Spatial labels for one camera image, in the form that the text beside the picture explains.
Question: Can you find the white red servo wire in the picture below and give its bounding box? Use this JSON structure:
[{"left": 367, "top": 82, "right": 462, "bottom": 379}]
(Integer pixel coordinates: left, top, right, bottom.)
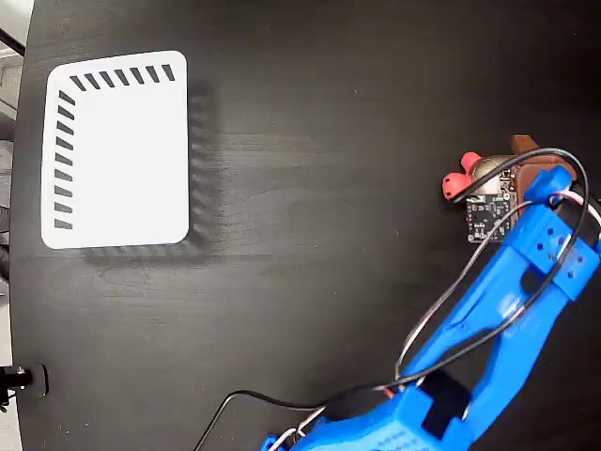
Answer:
[{"left": 270, "top": 189, "right": 601, "bottom": 447}]

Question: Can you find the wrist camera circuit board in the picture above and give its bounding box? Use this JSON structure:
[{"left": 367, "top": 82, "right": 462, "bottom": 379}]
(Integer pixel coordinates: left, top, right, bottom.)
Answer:
[{"left": 465, "top": 191, "right": 520, "bottom": 245}]

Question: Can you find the black rod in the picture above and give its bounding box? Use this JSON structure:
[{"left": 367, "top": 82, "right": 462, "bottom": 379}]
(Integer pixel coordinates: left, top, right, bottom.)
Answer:
[{"left": 0, "top": 26, "right": 27, "bottom": 57}]

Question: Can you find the red turtle toy silver shell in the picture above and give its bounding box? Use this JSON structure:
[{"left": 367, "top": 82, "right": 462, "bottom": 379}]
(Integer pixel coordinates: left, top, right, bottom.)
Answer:
[{"left": 440, "top": 150, "right": 518, "bottom": 205}]

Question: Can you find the black table clamp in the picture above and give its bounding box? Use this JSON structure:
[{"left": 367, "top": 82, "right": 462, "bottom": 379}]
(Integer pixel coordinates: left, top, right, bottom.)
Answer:
[{"left": 0, "top": 363, "right": 50, "bottom": 413}]

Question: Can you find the black cable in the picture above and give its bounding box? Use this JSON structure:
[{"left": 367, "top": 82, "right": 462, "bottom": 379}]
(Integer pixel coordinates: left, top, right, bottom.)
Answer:
[{"left": 193, "top": 148, "right": 591, "bottom": 451}]

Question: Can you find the white plastic basket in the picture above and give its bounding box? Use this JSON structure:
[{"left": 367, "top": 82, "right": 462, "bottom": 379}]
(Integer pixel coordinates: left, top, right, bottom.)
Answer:
[{"left": 39, "top": 49, "right": 191, "bottom": 251}]

